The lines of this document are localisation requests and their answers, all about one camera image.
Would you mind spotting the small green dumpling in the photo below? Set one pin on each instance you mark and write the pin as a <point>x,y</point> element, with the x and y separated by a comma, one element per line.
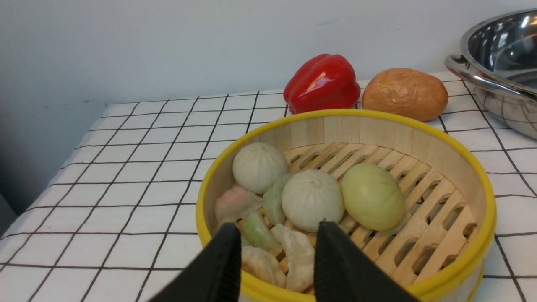
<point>258,234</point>

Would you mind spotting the pink shrimp dumpling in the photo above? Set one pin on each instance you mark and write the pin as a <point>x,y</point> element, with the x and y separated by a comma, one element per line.
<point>236,203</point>

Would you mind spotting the white black grid tablecloth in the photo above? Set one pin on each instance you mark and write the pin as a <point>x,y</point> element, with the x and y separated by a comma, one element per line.
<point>117,222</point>

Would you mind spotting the white steamed bun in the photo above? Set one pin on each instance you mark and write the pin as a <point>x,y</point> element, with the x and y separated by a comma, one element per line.
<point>257,166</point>
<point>310,197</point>

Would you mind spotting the brown bread roll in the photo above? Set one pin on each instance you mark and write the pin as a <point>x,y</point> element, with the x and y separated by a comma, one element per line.
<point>407,92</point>

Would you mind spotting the pale green steamed bun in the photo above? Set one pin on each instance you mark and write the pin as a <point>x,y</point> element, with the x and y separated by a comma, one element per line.
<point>372,197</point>

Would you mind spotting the red bell pepper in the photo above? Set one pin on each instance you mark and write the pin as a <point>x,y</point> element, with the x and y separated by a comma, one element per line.
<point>327,81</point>

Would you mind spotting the white folded dumpling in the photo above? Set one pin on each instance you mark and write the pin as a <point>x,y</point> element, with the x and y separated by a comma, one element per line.
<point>300,255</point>
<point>263,265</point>

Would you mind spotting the yellow rimmed bamboo steamer basket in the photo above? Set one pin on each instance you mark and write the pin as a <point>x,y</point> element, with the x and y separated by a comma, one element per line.
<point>438,251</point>

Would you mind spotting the stainless steel pot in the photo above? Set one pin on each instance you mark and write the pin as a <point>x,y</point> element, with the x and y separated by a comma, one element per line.
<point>499,59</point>

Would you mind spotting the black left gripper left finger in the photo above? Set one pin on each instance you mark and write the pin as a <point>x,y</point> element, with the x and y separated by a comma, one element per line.
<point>213,276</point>

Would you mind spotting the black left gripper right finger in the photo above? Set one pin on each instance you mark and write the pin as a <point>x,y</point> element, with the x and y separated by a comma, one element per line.
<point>343,273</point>

